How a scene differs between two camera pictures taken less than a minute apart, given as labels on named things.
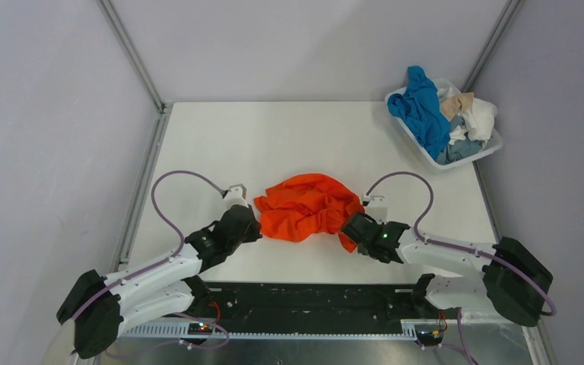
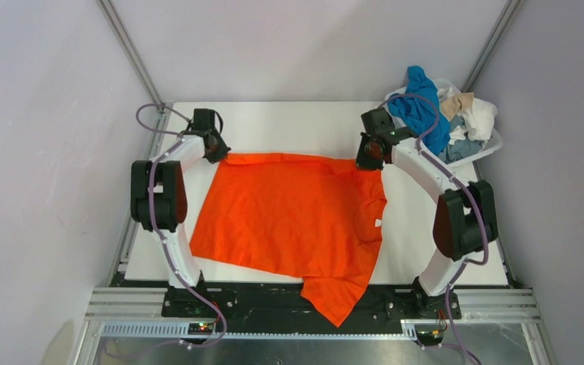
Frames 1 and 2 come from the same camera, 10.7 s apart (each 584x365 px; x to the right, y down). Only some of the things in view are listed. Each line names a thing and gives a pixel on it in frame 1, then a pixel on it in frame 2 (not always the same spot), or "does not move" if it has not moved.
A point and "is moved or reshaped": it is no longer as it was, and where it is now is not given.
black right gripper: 362,249 -> 362,162
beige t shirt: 452,106 does not move
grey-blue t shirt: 464,147 does not move
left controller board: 200,328 does not move
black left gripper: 255,232 -> 220,153
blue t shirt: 423,109 does not move
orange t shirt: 307,206 is moved or reshaped
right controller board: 430,338 does not move
